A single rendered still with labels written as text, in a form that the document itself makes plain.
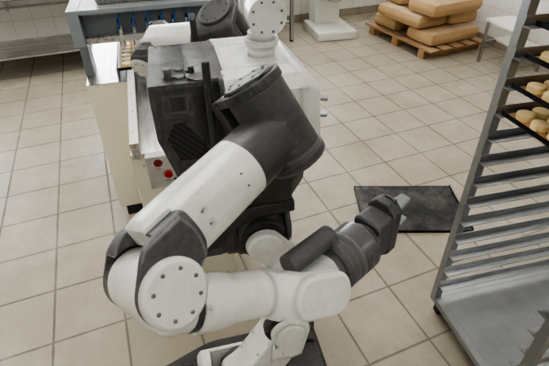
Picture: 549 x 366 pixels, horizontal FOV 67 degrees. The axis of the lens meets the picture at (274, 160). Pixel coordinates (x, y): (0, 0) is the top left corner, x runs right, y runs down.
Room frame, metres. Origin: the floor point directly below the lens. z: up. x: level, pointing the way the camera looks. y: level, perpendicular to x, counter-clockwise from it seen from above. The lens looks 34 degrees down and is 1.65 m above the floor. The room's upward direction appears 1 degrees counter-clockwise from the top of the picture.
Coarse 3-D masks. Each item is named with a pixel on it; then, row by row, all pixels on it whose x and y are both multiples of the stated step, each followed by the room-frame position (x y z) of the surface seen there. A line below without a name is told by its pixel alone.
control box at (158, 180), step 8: (160, 152) 1.25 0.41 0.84; (152, 160) 1.22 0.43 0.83; (152, 168) 1.22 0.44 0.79; (160, 168) 1.23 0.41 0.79; (168, 168) 1.23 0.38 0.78; (152, 176) 1.22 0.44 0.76; (160, 176) 1.22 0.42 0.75; (176, 176) 1.24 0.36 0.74; (152, 184) 1.21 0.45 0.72; (160, 184) 1.22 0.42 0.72; (168, 184) 1.23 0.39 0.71
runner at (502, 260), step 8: (536, 248) 1.23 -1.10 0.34; (544, 248) 1.24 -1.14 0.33; (496, 256) 1.19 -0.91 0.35; (504, 256) 1.20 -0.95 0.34; (512, 256) 1.21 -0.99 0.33; (520, 256) 1.22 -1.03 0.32; (528, 256) 1.22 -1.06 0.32; (536, 256) 1.21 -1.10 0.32; (544, 256) 1.21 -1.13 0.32; (464, 264) 1.16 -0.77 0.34; (472, 264) 1.17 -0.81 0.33; (480, 264) 1.17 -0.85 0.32; (488, 264) 1.17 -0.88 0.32; (496, 264) 1.17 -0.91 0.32; (504, 264) 1.17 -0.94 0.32; (448, 272) 1.13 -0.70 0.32; (456, 272) 1.13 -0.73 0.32; (464, 272) 1.13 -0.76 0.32
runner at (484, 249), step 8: (544, 232) 1.23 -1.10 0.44; (504, 240) 1.19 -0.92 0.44; (512, 240) 1.20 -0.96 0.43; (520, 240) 1.21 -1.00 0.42; (528, 240) 1.22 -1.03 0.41; (536, 240) 1.22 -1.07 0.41; (544, 240) 1.22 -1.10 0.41; (464, 248) 1.15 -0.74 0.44; (472, 248) 1.16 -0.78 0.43; (480, 248) 1.17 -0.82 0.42; (488, 248) 1.17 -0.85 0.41; (496, 248) 1.17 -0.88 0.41; (504, 248) 1.17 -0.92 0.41; (512, 248) 1.17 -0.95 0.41; (456, 256) 1.14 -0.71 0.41; (464, 256) 1.14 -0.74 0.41; (472, 256) 1.14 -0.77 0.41
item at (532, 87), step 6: (528, 84) 1.11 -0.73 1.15; (534, 84) 1.10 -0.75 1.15; (540, 84) 1.10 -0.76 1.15; (546, 84) 1.11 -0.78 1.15; (528, 90) 1.09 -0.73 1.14; (534, 90) 1.08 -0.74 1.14; (540, 90) 1.07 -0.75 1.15; (546, 90) 1.10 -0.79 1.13; (540, 96) 1.06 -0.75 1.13; (546, 96) 1.03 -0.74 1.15
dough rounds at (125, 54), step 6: (132, 42) 2.26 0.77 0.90; (120, 48) 2.17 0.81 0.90; (126, 48) 2.11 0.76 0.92; (132, 48) 2.17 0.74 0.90; (120, 54) 2.08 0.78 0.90; (126, 54) 2.03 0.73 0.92; (120, 60) 1.99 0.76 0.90; (126, 60) 1.95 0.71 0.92; (120, 66) 1.91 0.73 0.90; (126, 66) 1.89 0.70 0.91
